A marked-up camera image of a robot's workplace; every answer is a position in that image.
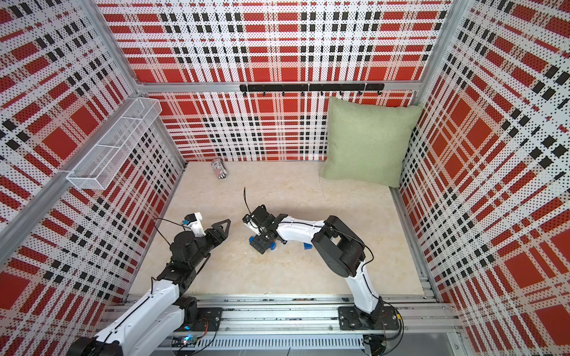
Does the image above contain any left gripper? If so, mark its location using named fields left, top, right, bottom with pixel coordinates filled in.
left=189, top=219, right=231, bottom=268

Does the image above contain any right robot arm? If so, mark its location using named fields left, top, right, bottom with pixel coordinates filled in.
left=243, top=205, right=383, bottom=322

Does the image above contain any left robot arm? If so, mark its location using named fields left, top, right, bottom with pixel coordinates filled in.
left=67, top=214, right=231, bottom=355

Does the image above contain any metal can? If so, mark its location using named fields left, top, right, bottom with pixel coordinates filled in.
left=211, top=158, right=228, bottom=179

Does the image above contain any green circuit board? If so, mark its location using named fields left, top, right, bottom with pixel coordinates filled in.
left=171, top=335, right=195, bottom=349

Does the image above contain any green pillow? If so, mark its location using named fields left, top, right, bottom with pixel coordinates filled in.
left=320, top=97, right=423, bottom=188

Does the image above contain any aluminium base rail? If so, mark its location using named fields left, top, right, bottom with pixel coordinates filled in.
left=155, top=290, right=471, bottom=355

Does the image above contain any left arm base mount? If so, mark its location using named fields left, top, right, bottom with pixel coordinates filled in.
left=175, top=308, right=223, bottom=332

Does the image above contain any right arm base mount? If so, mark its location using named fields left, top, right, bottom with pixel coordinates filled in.
left=338, top=305, right=400, bottom=331

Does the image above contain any black hook rail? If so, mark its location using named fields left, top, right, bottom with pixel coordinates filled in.
left=239, top=83, right=385, bottom=93

